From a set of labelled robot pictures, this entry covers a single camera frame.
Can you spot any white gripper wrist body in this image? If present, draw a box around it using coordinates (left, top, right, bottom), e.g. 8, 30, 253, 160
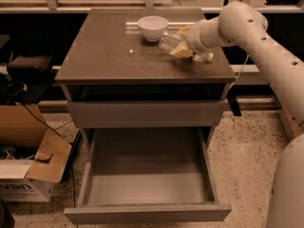
185, 18, 220, 52

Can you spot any clear plastic water bottle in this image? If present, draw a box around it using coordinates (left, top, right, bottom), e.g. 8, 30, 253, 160
159, 30, 214, 62

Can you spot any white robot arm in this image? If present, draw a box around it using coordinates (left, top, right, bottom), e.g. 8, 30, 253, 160
169, 2, 304, 228

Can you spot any closed grey upper drawer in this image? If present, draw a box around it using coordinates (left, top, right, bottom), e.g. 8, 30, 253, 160
67, 101, 224, 128

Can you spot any grey drawer cabinet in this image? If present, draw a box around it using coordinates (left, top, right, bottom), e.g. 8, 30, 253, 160
56, 9, 235, 143

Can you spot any open grey middle drawer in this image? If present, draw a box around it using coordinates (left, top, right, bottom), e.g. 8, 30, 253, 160
65, 127, 232, 225

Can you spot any white ceramic bowl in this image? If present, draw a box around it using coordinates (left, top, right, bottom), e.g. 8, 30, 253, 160
137, 16, 168, 42

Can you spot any cardboard box right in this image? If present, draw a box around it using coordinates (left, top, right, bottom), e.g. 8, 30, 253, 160
278, 106, 302, 141

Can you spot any black tray on shelf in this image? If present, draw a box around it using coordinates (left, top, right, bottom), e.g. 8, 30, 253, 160
7, 55, 52, 79

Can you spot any black round device left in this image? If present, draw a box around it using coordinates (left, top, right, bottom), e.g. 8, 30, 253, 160
0, 74, 29, 105

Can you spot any open cardboard box left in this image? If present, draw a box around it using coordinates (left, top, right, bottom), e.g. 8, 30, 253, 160
0, 105, 71, 202

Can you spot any white hanging cable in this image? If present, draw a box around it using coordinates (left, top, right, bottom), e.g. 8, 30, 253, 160
227, 54, 250, 91

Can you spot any black cable on floor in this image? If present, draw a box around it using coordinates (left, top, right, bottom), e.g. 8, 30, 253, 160
19, 102, 78, 209

